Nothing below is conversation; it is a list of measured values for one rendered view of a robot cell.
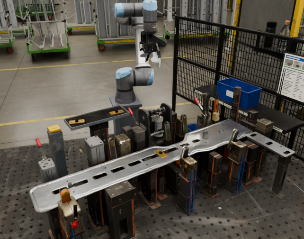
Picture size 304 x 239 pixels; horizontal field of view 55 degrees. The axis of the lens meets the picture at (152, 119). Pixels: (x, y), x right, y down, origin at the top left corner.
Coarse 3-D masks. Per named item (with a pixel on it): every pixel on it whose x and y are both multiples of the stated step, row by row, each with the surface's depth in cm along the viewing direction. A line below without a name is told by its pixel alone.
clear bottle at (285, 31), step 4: (288, 24) 198; (284, 28) 199; (288, 28) 199; (280, 32) 202; (284, 32) 199; (288, 32) 199; (288, 36) 201; (280, 40) 203; (284, 40) 202; (280, 48) 205; (284, 48) 204
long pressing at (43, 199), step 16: (208, 128) 193; (224, 128) 193; (240, 128) 193; (176, 144) 174; (192, 144) 175; (208, 144) 175; (224, 144) 176; (112, 160) 159; (128, 160) 160; (160, 160) 160; (176, 160) 161; (64, 176) 147; (80, 176) 147; (112, 176) 147; (128, 176) 148; (32, 192) 137; (48, 192) 137; (80, 192) 137; (96, 192) 139; (48, 208) 128
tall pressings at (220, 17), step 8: (184, 0) 849; (192, 0) 864; (200, 0) 871; (208, 0) 896; (216, 0) 855; (224, 0) 863; (184, 8) 857; (192, 8) 872; (200, 8) 879; (208, 8) 905; (216, 8) 863; (224, 8) 871; (184, 16) 866; (200, 16) 886; (208, 16) 915; (216, 16) 873; (224, 16) 882; (200, 24) 894
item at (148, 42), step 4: (144, 32) 157; (148, 32) 157; (152, 32) 157; (156, 32) 160; (144, 36) 159; (148, 36) 160; (152, 36) 160; (144, 40) 160; (148, 40) 160; (152, 40) 162; (144, 44) 160; (148, 44) 159; (152, 44) 160; (156, 44) 162; (144, 48) 161; (148, 48) 161; (152, 48) 162; (144, 52) 162; (148, 52) 161
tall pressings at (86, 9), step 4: (84, 0) 995; (88, 0) 994; (76, 4) 993; (80, 4) 989; (84, 4) 999; (88, 4) 1002; (76, 8) 997; (80, 8) 994; (84, 8) 1000; (88, 8) 1007; (76, 12) 1000; (80, 12) 1004; (84, 12) 1002; (88, 12) 1012; (76, 16) 1000; (80, 16) 1010; (88, 16) 1016; (80, 20) 1016; (88, 20) 1022
